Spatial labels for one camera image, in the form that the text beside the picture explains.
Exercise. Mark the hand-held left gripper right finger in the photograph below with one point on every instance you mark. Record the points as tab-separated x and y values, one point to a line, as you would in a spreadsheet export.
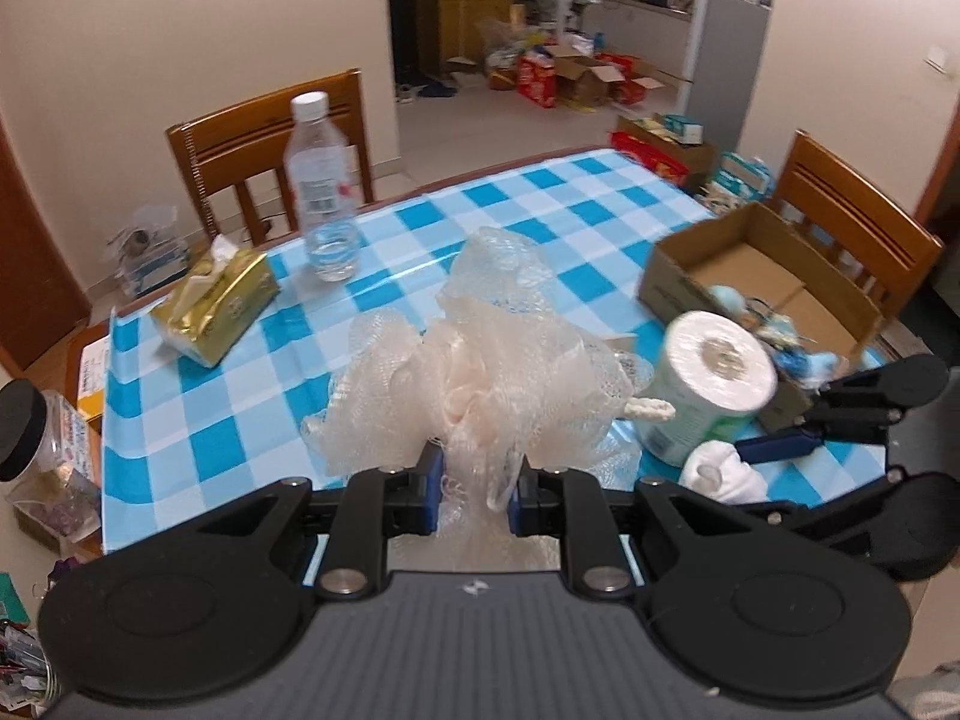
517	499

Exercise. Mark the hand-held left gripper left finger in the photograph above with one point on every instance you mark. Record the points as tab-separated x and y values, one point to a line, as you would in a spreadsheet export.
431	487

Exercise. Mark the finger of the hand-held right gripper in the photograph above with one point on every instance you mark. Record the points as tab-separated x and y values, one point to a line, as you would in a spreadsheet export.
776	446
832	510

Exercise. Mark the white sock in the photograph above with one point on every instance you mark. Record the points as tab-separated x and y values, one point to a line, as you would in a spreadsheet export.
724	476

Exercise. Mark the blue face mask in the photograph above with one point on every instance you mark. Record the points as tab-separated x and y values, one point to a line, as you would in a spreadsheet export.
810	367

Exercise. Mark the green toilet paper roll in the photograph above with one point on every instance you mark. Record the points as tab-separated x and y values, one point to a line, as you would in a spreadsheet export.
697	405

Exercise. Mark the blue tassel charm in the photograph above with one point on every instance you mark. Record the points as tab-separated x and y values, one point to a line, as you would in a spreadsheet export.
776	326

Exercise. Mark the pale mesh bath loofah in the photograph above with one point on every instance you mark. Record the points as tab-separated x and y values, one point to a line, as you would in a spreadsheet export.
487	360

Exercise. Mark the cardboard box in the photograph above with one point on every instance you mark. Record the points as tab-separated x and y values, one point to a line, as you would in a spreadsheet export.
675	277

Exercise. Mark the blue checked tablecloth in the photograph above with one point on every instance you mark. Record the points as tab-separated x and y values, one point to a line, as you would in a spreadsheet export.
225	427

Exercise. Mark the wooden chair with grooved backrest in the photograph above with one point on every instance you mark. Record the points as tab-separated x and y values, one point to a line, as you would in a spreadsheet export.
847	195

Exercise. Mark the blue and white pack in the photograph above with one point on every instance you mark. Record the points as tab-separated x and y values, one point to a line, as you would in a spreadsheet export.
742	176

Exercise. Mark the gold tissue pack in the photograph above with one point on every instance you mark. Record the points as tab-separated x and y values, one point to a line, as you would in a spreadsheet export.
217	307

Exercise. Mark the large red gift box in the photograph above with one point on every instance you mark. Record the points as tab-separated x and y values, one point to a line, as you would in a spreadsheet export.
652	154

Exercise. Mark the clear plastic water bottle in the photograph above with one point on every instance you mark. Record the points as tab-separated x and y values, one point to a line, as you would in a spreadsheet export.
322	180

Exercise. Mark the clear bag of clutter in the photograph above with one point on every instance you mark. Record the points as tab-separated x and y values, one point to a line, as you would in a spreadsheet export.
146	255

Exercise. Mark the clear jar with black lid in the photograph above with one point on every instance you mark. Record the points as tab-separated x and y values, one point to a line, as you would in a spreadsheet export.
45	450

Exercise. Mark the grey refrigerator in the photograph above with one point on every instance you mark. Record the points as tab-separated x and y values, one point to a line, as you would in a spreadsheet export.
724	60

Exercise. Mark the grey shoes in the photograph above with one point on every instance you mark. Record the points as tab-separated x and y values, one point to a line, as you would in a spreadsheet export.
405	94

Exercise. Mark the dark slippers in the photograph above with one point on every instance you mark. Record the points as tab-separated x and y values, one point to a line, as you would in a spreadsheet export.
436	90

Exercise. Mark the wooden chair with slotted backrest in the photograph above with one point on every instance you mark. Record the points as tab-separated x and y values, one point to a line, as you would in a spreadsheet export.
247	127

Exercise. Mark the brown floor carton with open flaps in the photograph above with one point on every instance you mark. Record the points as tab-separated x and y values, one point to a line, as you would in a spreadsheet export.
589	82

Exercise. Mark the small red gift box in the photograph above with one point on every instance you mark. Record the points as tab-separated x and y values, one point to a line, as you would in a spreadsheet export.
536	82

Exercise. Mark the brown wooden door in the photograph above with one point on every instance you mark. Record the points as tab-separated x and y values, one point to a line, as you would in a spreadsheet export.
30	270

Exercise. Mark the yellow wooden cabinet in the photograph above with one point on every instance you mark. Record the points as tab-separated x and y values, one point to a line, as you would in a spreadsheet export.
465	26

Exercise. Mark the white light switch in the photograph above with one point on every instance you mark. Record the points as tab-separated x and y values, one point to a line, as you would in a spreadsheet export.
937	60

